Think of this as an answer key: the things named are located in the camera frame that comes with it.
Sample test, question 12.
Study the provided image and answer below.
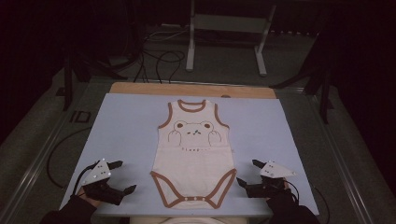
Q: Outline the right hand-held gripper cable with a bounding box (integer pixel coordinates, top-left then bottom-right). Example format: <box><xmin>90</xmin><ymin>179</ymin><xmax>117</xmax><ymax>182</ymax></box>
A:
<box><xmin>284</xmin><ymin>178</ymin><xmax>331</xmax><ymax>224</ymax></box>

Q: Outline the black floor cable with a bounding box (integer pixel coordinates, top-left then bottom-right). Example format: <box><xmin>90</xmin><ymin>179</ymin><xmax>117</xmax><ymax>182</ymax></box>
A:
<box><xmin>46</xmin><ymin>125</ymin><xmax>93</xmax><ymax>190</ymax></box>

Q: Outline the white metal stand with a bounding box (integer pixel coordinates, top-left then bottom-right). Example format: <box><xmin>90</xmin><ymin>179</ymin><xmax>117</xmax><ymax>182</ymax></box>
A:
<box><xmin>185</xmin><ymin>0</ymin><xmax>277</xmax><ymax>77</ymax></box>

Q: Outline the person's left hand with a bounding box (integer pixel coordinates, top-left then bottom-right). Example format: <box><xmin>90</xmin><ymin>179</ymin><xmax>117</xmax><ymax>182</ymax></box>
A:
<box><xmin>77</xmin><ymin>187</ymin><xmax>105</xmax><ymax>208</ymax></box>

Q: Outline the hand-held gripper cable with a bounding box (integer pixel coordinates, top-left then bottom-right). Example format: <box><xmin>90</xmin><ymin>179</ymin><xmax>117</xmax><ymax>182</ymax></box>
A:
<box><xmin>72</xmin><ymin>161</ymin><xmax>101</xmax><ymax>196</ymax></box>
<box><xmin>284</xmin><ymin>178</ymin><xmax>331</xmax><ymax>224</ymax></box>

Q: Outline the metal floor rail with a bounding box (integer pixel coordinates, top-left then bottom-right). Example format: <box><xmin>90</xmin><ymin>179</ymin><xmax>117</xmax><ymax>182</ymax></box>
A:
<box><xmin>0</xmin><ymin>77</ymin><xmax>106</xmax><ymax>224</ymax></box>
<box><xmin>306</xmin><ymin>92</ymin><xmax>376</xmax><ymax>224</ymax></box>

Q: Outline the cream baby bodysuit brown trim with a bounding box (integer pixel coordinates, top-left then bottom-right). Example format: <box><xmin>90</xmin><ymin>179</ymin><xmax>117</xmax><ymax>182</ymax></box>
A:
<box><xmin>149</xmin><ymin>98</ymin><xmax>237</xmax><ymax>210</ymax></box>

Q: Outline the grey cable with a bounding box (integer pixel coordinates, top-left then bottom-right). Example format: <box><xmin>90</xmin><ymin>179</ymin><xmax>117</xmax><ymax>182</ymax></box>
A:
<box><xmin>144</xmin><ymin>27</ymin><xmax>191</xmax><ymax>43</ymax></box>

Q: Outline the person's cream clothing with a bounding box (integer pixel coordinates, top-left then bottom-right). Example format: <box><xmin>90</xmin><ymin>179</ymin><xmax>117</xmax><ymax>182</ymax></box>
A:
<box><xmin>129</xmin><ymin>216</ymin><xmax>250</xmax><ymax>224</ymax></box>

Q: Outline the black looped cable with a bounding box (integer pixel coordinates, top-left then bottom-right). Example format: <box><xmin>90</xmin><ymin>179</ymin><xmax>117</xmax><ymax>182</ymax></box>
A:
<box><xmin>134</xmin><ymin>49</ymin><xmax>187</xmax><ymax>84</ymax></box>

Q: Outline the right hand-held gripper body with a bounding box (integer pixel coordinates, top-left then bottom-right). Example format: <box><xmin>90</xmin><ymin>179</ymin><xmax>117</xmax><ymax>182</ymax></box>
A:
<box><xmin>246</xmin><ymin>160</ymin><xmax>297</xmax><ymax>199</ymax></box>

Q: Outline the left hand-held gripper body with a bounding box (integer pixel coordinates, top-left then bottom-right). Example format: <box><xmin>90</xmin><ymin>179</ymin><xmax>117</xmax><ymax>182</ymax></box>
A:
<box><xmin>81</xmin><ymin>158</ymin><xmax>126</xmax><ymax>206</ymax></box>

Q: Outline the left hand-held gripper cable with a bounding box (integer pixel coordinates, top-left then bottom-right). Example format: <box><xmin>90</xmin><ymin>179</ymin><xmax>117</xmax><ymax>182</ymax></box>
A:
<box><xmin>72</xmin><ymin>161</ymin><xmax>101</xmax><ymax>196</ymax></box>

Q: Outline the dark floor socket plate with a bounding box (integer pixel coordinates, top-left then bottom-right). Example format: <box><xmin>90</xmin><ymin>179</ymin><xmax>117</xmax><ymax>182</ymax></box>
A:
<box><xmin>69</xmin><ymin>109</ymin><xmax>92</xmax><ymax>123</ymax></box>

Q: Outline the black metal stand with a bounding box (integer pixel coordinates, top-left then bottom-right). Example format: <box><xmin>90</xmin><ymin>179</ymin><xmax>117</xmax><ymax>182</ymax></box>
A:
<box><xmin>270</xmin><ymin>31</ymin><xmax>334</xmax><ymax>125</ymax></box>
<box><xmin>55</xmin><ymin>46</ymin><xmax>129</xmax><ymax>112</ymax></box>

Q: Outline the light blue table mat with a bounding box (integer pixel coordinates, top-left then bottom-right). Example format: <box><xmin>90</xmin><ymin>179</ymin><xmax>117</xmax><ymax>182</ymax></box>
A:
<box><xmin>59</xmin><ymin>92</ymin><xmax>320</xmax><ymax>217</ymax></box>

